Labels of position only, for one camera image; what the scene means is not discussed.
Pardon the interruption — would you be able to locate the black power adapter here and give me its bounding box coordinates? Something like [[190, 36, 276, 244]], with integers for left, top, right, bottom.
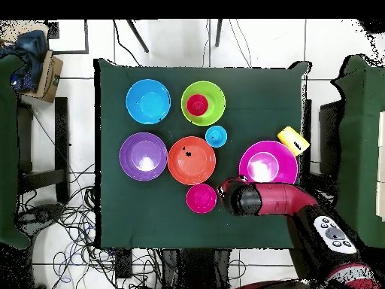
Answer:
[[114, 248, 134, 280]]

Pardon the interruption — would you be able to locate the dark green table cloth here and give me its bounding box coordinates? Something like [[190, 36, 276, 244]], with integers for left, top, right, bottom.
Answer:
[[93, 57, 312, 251]]

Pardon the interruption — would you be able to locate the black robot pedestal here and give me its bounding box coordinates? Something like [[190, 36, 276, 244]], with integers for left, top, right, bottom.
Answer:
[[160, 248, 233, 289]]

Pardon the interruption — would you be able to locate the large magenta bowl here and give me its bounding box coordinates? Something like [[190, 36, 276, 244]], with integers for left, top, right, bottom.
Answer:
[[238, 140, 299, 185]]

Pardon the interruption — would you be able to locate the green bowl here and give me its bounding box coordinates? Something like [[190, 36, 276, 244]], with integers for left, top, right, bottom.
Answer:
[[180, 80, 226, 126]]

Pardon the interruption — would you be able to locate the orange bowl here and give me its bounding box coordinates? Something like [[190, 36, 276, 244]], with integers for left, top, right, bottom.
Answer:
[[167, 135, 217, 186]]

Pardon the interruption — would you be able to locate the blue cup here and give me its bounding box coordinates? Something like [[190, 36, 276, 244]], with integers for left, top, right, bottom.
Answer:
[[205, 125, 229, 148]]

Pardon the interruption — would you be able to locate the black framed board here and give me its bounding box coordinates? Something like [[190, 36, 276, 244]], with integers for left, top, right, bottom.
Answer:
[[47, 19, 90, 56]]

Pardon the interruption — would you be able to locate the floor cable tangle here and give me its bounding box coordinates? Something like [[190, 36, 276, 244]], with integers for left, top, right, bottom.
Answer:
[[17, 163, 162, 289]]

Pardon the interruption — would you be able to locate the black stool frame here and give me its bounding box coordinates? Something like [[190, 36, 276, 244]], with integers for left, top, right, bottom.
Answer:
[[17, 96, 71, 205], [300, 99, 346, 196]]

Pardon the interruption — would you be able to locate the green cloth side table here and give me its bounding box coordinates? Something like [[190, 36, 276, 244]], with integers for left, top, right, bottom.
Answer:
[[0, 53, 32, 250], [330, 53, 385, 249]]

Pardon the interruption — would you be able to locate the black chair base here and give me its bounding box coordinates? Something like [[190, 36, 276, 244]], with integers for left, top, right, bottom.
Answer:
[[16, 203, 65, 231]]

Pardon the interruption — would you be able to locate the black tripod leg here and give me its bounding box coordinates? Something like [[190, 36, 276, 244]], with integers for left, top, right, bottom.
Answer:
[[126, 19, 150, 54], [214, 19, 224, 48]]

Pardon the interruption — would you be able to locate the small pink bowl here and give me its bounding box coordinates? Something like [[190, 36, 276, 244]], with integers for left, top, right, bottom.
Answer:
[[186, 183, 217, 214]]

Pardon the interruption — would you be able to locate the yellow cup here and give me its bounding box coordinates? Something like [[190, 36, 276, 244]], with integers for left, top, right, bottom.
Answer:
[[277, 125, 311, 157]]

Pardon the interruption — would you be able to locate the blue bowl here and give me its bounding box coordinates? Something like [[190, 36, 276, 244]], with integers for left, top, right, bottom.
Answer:
[[125, 78, 171, 125]]

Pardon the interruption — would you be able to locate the blue fabric bag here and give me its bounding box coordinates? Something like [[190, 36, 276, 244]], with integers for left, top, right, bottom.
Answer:
[[0, 29, 50, 93]]

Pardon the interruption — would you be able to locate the cardboard box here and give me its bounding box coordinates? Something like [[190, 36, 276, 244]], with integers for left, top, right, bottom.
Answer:
[[22, 49, 65, 104]]

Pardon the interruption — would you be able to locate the purple bowl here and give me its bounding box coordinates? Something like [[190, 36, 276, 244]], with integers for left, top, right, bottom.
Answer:
[[119, 132, 168, 182]]

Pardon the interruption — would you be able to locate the red cup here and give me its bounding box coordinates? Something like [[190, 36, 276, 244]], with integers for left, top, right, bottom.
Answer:
[[186, 93, 210, 117]]

